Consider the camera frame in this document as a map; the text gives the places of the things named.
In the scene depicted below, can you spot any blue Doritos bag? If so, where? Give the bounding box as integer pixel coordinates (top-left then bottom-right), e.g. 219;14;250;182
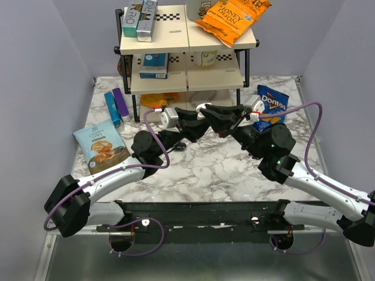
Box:
253;85;289;132

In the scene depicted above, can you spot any blue white box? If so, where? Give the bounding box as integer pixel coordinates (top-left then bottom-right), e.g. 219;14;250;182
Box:
139;53;169;79

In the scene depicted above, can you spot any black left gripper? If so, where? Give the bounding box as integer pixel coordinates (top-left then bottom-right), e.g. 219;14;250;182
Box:
154;108;210;157

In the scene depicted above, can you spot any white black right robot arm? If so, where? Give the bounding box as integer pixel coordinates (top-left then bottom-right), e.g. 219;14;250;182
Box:
199;104;374;247

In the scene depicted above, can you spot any white printed mug top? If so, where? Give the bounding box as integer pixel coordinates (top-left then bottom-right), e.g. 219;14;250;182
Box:
186;0;217;21

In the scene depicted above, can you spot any orange plastic bag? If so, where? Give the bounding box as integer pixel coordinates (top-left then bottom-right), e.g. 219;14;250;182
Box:
139;92;180;108

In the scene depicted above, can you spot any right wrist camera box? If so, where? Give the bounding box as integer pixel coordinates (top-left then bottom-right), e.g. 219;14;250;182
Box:
244;94;265;124

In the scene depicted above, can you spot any purple tube box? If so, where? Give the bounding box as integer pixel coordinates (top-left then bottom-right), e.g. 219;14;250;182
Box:
112;88;131;122

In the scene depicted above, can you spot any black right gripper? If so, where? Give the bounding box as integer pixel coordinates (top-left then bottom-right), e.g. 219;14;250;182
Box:
200;103;266;160

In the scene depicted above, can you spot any white printed mug middle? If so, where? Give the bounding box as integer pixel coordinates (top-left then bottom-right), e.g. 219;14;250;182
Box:
192;50;217;67

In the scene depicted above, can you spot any teal toothpaste box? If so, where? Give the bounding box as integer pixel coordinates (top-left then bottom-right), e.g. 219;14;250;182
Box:
122;1;142;38

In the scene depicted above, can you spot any white printed mug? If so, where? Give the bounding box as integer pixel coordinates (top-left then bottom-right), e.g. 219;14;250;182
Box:
192;50;217;67
186;0;217;21

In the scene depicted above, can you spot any brown object behind rack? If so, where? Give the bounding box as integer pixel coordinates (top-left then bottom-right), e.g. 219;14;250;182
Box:
117;56;132;77

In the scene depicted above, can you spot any beige three-tier shelf rack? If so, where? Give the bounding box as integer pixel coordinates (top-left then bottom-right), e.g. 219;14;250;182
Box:
114;5;259;122

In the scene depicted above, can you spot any cassava chips bag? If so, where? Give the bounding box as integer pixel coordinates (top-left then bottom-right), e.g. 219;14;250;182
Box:
73;119;130;174

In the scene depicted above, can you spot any silver toothpaste box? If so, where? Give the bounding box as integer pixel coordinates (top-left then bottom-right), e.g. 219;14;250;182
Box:
137;0;158;42

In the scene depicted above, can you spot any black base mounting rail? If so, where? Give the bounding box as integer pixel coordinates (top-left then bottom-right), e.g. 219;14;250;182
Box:
97;200;304;244

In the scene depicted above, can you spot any orange honey dijon chips bag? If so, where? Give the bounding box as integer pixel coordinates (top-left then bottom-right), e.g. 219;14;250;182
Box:
195;0;272;48

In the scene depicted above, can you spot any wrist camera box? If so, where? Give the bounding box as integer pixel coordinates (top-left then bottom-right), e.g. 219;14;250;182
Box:
244;94;265;124
159;107;179;129

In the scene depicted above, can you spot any blue tube box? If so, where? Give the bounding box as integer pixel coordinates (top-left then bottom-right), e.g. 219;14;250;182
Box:
104;92;121;128

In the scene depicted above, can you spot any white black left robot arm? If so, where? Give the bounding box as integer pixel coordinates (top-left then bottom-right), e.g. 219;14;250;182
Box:
43;108;210;237

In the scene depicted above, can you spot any white earbud charging case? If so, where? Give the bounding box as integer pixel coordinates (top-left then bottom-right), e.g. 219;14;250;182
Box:
195;102;209;121

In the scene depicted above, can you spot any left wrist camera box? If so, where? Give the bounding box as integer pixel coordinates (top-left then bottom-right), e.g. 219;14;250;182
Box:
159;107;179;129

